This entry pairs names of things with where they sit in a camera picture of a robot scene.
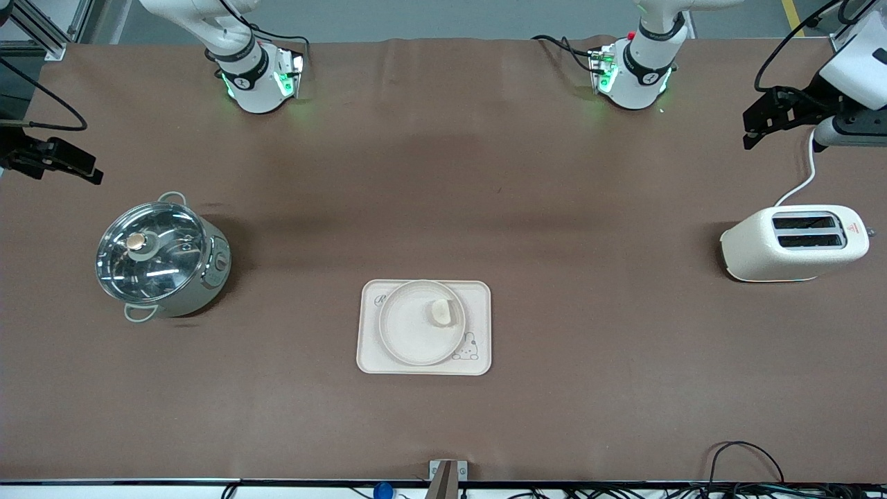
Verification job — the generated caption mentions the glass pot lid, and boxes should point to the glass pot lid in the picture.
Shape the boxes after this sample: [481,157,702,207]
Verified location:
[96,201,207,303]

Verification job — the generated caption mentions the round beige plate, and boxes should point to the round beige plate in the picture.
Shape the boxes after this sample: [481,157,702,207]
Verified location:
[378,280,466,367]

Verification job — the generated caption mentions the cream two-slot toaster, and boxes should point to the cream two-slot toaster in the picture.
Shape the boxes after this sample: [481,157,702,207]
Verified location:
[719,204,871,283]

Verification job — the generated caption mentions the silver electric cooking pot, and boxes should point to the silver electric cooking pot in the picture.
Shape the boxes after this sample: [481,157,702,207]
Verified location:
[95,192,231,323]

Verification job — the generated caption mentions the brown table mat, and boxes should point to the brown table mat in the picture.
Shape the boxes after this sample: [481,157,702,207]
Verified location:
[0,35,887,484]

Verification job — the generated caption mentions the beige rabbit print tray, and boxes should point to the beige rabbit print tray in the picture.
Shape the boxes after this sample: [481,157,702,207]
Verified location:
[356,279,493,376]

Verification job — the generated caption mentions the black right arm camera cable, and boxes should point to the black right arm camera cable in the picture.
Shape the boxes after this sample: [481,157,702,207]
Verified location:
[0,58,89,132]

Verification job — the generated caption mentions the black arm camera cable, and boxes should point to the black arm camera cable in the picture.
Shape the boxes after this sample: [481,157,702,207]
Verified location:
[0,58,89,132]
[754,0,887,93]

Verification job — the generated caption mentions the white toaster power cable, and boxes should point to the white toaster power cable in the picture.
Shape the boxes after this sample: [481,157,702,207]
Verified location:
[773,128,819,208]

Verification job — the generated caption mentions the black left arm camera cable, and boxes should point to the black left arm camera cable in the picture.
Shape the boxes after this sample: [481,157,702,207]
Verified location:
[754,0,887,93]

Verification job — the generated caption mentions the black right arm base cable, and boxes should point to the black right arm base cable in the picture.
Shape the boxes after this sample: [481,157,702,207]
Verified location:
[222,0,311,67]

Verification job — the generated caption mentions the black looped floor cable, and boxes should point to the black looped floor cable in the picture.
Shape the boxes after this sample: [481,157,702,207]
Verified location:
[707,441,787,486]

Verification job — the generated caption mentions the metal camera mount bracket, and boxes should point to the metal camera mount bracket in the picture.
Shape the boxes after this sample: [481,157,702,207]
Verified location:
[428,459,468,499]

